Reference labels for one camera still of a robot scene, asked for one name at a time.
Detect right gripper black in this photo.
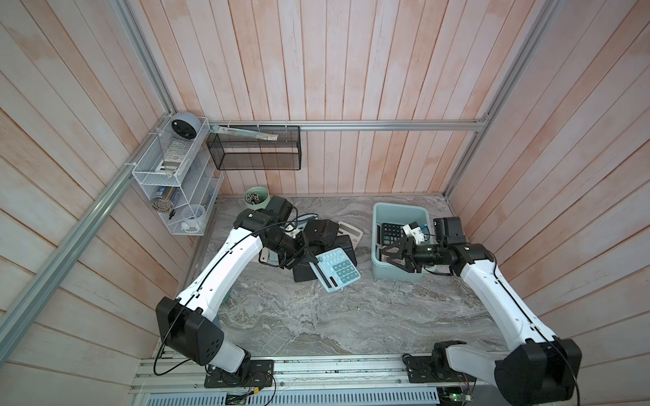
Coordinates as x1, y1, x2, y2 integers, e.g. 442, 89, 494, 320
381, 238, 446, 272

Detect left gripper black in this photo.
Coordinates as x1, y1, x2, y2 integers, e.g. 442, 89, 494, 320
264, 229, 317, 270

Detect black calculator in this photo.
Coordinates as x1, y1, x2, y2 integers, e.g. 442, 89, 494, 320
303, 219, 340, 249

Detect teal calculator face up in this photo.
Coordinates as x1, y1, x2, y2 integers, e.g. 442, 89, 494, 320
309, 248, 361, 293

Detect black calculator face up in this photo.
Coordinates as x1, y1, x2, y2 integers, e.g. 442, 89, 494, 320
377, 223, 406, 247

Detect black calculator face down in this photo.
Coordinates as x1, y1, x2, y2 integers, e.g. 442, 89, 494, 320
331, 234, 357, 267
292, 260, 318, 283

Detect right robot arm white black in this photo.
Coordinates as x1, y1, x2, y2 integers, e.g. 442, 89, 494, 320
381, 217, 582, 405

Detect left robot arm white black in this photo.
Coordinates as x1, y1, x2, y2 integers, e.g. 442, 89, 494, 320
156, 196, 318, 377

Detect teal plastic storage box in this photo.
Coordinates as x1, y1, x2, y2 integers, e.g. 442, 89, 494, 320
371, 201, 433, 284

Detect mint green pen cup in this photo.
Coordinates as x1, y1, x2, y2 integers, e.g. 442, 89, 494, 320
244, 186, 271, 210

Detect pens in cup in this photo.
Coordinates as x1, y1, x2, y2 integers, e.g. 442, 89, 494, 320
245, 191, 263, 206

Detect white mug on shelf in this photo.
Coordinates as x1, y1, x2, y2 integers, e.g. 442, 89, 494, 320
180, 204, 206, 233

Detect ruler on black basket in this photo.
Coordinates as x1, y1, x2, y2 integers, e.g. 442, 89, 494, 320
210, 125, 279, 141

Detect grey round alarm clock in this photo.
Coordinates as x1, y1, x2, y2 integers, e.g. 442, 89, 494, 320
171, 112, 201, 140

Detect black wire mesh basket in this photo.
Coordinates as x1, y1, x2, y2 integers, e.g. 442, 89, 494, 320
207, 125, 302, 171

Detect white wire mesh shelf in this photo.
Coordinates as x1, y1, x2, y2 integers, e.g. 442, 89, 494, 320
132, 115, 224, 236

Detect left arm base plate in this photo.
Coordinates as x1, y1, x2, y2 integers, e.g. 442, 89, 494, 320
204, 356, 274, 388

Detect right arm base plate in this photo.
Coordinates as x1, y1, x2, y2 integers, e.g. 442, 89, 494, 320
401, 354, 476, 384

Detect aluminium front rail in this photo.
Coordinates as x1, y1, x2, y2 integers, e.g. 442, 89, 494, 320
129, 349, 549, 394

